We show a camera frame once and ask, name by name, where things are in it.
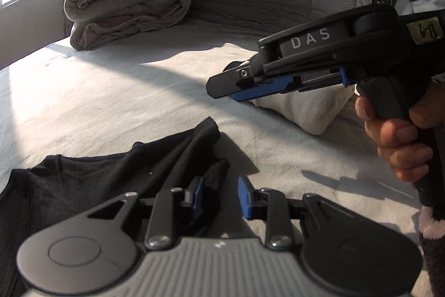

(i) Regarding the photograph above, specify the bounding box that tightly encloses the person's right forearm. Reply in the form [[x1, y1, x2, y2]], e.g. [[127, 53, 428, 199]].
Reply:
[[412, 203, 445, 297]]

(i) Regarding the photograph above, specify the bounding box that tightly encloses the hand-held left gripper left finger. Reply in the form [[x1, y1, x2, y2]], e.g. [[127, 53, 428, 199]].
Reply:
[[83, 175, 206, 251]]

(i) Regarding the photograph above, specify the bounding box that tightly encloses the white bed sheet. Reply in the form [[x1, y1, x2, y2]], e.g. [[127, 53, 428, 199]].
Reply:
[[0, 17, 432, 297]]

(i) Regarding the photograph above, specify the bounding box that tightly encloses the white folded towel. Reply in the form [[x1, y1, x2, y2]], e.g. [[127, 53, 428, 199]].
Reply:
[[250, 87, 356, 136]]

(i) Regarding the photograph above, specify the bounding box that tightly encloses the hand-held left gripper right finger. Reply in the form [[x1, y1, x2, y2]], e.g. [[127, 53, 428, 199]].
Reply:
[[237, 176, 348, 251]]

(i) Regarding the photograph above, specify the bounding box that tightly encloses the folded beige pink quilt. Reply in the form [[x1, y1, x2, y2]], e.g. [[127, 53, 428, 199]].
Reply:
[[63, 0, 193, 51]]

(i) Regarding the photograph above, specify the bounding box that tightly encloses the black t-shirt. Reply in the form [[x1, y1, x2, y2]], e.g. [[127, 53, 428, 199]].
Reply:
[[0, 116, 232, 297]]

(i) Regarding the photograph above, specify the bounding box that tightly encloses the person's right hand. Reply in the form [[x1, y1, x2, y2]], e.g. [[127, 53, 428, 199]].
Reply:
[[355, 77, 445, 183]]

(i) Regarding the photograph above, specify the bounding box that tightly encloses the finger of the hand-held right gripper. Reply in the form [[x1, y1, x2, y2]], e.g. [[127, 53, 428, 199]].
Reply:
[[206, 60, 300, 103], [222, 59, 257, 72]]

